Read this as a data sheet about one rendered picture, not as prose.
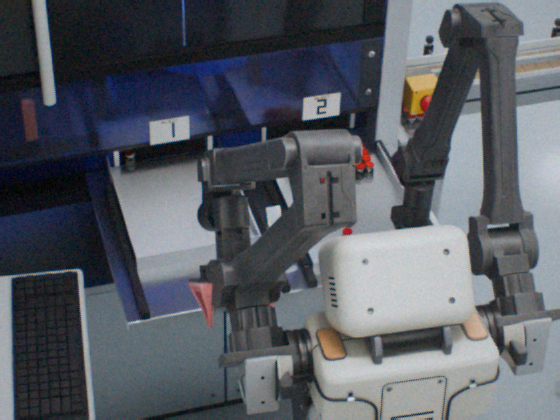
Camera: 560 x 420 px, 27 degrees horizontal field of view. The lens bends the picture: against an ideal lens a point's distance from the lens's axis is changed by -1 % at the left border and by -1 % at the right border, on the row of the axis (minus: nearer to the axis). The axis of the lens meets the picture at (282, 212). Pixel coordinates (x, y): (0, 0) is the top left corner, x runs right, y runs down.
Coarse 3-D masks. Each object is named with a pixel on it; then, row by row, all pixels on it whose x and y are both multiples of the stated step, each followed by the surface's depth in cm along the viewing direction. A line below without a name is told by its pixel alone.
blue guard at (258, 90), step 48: (336, 48) 252; (0, 96) 235; (96, 96) 242; (144, 96) 245; (192, 96) 249; (240, 96) 253; (288, 96) 256; (0, 144) 242; (48, 144) 246; (96, 144) 250
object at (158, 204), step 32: (160, 160) 267; (192, 160) 267; (128, 192) 258; (160, 192) 259; (192, 192) 259; (128, 224) 248; (160, 224) 251; (192, 224) 251; (160, 256) 240; (192, 256) 242
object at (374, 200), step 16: (384, 160) 266; (384, 176) 265; (288, 192) 260; (368, 192) 261; (384, 192) 261; (400, 192) 259; (368, 208) 257; (384, 208) 257; (368, 224) 253; (384, 224) 253
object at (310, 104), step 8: (312, 96) 258; (320, 96) 259; (328, 96) 259; (336, 96) 260; (304, 104) 259; (312, 104) 260; (320, 104) 260; (328, 104) 261; (336, 104) 262; (304, 112) 260; (312, 112) 261; (328, 112) 262; (336, 112) 263
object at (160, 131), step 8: (160, 120) 250; (168, 120) 251; (176, 120) 252; (184, 120) 252; (152, 128) 251; (160, 128) 252; (168, 128) 252; (176, 128) 253; (184, 128) 254; (152, 136) 252; (160, 136) 253; (168, 136) 254; (176, 136) 254; (184, 136) 255; (152, 144) 254
